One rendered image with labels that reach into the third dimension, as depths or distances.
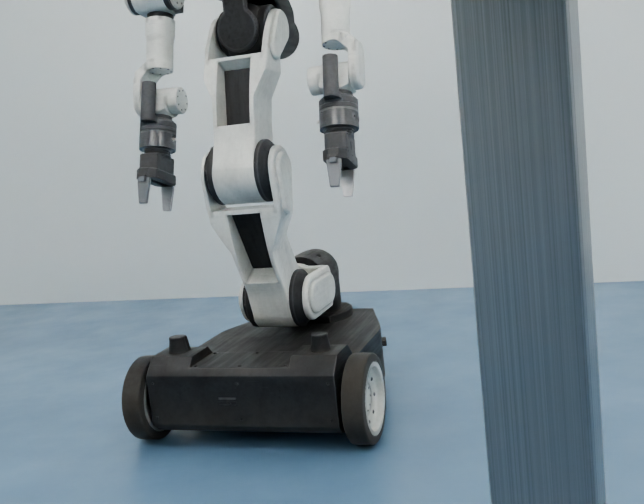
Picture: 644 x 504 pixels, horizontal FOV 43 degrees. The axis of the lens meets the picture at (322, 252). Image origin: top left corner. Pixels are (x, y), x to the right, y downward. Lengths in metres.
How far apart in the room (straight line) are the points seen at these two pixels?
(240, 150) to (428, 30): 1.55
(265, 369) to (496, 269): 1.51
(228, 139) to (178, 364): 0.52
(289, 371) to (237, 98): 0.65
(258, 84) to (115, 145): 1.96
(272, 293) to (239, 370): 0.24
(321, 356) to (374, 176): 1.64
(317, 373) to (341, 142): 0.50
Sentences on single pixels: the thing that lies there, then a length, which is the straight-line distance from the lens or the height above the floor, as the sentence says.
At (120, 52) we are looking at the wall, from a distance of 3.75.
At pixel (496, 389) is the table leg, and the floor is 0.60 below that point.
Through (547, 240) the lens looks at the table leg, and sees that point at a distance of 0.30.
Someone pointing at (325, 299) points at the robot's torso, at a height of 0.26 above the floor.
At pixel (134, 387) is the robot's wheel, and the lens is 1.94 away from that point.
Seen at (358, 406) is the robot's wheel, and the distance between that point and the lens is 1.72.
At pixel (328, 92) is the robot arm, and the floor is 0.77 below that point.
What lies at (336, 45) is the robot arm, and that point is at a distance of 1.90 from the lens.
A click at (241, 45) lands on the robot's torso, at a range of 1.96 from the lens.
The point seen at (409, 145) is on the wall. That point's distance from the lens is 3.26.
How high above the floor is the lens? 0.70
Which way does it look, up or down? 9 degrees down
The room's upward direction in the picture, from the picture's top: 6 degrees counter-clockwise
